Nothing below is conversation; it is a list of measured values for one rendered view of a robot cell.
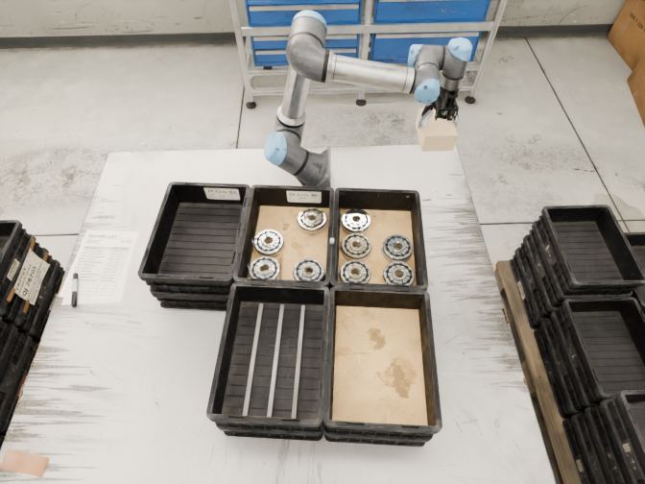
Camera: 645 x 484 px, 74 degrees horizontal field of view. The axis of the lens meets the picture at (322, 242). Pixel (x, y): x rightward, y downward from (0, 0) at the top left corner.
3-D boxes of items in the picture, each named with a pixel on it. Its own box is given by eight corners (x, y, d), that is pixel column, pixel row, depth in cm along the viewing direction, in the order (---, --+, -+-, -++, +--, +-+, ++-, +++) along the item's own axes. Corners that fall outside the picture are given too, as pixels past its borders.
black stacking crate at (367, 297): (329, 303, 140) (330, 287, 131) (421, 308, 139) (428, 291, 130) (323, 434, 118) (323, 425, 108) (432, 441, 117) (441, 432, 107)
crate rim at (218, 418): (233, 285, 133) (231, 281, 131) (329, 289, 132) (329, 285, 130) (206, 421, 111) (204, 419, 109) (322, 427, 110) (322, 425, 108)
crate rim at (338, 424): (329, 289, 132) (329, 285, 130) (427, 294, 131) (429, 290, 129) (322, 427, 110) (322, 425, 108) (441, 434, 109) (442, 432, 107)
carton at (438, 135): (415, 123, 174) (418, 108, 168) (444, 123, 175) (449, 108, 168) (421, 151, 165) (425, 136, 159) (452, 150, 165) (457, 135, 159)
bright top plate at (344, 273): (340, 260, 144) (340, 259, 144) (370, 260, 144) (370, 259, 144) (340, 286, 139) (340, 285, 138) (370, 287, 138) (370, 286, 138)
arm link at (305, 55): (282, 55, 124) (446, 83, 127) (287, 31, 129) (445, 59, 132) (280, 86, 134) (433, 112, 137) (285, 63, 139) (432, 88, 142)
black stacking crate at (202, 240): (179, 203, 165) (169, 182, 156) (254, 205, 164) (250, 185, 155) (149, 295, 143) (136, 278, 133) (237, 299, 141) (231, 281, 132)
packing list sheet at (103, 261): (82, 230, 172) (82, 229, 171) (140, 229, 172) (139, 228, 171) (55, 304, 153) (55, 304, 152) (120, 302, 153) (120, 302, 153)
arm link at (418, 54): (411, 60, 134) (446, 62, 133) (411, 37, 139) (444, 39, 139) (407, 81, 141) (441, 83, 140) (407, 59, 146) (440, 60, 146)
